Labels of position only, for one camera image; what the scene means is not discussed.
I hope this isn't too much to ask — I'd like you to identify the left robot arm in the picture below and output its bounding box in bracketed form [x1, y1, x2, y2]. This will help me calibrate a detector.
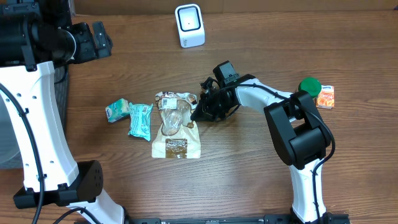
[1, 1, 129, 223]

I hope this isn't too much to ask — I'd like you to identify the orange small box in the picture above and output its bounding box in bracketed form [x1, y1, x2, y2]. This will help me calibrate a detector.
[316, 85, 335, 109]

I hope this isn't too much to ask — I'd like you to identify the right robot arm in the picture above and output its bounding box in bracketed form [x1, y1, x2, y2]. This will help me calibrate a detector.
[191, 61, 335, 223]

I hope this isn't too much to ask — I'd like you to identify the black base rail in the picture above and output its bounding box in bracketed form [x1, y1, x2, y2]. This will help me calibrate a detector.
[124, 213, 351, 224]

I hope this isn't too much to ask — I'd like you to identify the white barcode scanner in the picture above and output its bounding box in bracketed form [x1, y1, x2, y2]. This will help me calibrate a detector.
[175, 4, 205, 49]

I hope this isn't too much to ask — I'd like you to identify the beige plastic pouch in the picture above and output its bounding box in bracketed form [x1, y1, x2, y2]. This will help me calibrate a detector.
[152, 91, 201, 159]

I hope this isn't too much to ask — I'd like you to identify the teal snack packet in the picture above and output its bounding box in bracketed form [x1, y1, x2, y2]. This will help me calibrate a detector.
[128, 103, 153, 142]

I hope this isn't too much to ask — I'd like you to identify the green lid jar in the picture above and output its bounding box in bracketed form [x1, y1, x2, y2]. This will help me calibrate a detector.
[298, 77, 322, 98]

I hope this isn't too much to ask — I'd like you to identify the teal white small box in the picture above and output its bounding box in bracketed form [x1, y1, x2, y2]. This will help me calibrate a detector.
[105, 98, 129, 123]

